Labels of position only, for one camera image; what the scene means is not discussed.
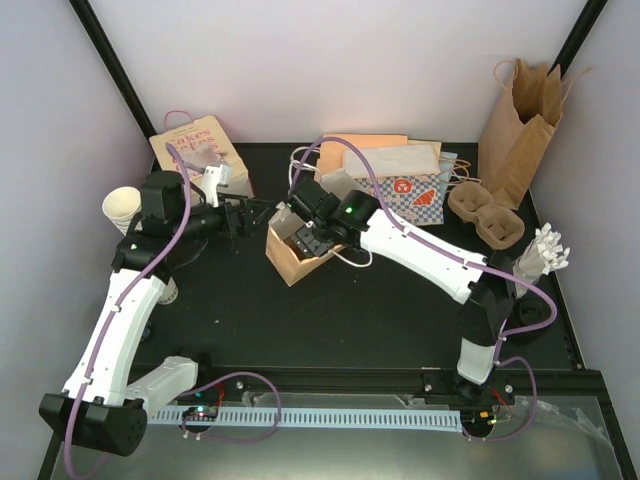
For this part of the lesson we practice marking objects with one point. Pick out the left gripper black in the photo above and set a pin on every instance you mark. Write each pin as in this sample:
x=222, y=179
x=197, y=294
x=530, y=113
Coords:
x=245, y=225

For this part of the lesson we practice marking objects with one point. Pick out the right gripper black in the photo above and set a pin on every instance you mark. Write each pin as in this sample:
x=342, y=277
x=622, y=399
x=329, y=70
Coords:
x=311, y=246

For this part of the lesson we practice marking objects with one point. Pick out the orange paper bag white handles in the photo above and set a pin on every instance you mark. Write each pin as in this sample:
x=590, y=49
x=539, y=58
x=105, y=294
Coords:
x=287, y=251

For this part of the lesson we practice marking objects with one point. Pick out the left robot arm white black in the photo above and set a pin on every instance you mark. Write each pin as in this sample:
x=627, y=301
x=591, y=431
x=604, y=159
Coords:
x=98, y=408

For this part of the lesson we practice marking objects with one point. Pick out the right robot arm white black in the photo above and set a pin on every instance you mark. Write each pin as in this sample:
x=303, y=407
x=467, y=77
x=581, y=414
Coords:
x=358, y=220

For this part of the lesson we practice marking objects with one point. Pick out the flat orange paper bag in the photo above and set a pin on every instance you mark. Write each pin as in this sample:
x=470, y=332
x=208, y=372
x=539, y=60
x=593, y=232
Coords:
x=328, y=156

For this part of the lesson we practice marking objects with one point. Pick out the Cakes printed paper bag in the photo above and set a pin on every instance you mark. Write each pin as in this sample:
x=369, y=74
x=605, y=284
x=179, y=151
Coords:
x=200, y=142

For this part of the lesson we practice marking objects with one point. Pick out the blue checkered paper bag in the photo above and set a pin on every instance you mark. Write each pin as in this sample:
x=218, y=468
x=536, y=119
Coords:
x=409, y=180

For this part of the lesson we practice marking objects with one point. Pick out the upper stack of paper cups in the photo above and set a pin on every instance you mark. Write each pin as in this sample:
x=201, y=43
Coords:
x=121, y=205

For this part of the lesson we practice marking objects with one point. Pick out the black lid stack right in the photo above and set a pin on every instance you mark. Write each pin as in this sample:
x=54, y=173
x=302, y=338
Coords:
x=528, y=312

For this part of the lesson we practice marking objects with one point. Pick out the white wrapped straws in cup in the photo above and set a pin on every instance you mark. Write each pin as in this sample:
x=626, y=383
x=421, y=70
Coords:
x=544, y=254

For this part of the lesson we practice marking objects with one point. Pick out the tall brown paper bag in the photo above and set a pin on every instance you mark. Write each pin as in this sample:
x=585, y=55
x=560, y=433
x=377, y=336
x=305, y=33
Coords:
x=520, y=129

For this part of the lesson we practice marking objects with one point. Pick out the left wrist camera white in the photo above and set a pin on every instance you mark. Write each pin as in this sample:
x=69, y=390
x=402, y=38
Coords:
x=214, y=176

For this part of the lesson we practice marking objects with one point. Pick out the flat kraft bag brown handles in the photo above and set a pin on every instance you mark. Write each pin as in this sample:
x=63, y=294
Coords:
x=453, y=170

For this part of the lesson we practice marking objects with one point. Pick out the white slotted cable duct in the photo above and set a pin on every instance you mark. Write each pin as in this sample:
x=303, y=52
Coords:
x=332, y=418

